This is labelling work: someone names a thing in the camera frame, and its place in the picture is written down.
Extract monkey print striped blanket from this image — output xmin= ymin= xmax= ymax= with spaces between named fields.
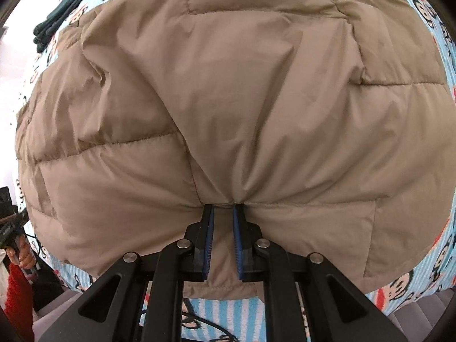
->
xmin=16 ymin=0 xmax=456 ymax=342

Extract person's left hand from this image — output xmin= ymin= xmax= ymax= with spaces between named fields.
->
xmin=8 ymin=236 xmax=37 ymax=276

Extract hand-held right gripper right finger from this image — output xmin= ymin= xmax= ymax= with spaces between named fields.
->
xmin=232 ymin=203 xmax=408 ymax=342

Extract blue denim jeans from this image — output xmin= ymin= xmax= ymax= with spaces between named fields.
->
xmin=32 ymin=0 xmax=116 ymax=55

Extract purple bed blanket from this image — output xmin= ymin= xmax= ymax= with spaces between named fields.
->
xmin=369 ymin=285 xmax=451 ymax=333

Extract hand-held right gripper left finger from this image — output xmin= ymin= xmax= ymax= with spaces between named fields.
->
xmin=36 ymin=205 xmax=215 ymax=342

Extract black cable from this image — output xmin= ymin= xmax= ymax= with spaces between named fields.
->
xmin=141 ymin=309 xmax=245 ymax=342

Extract tan puffer jacket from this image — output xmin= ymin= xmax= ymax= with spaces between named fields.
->
xmin=14 ymin=0 xmax=451 ymax=300

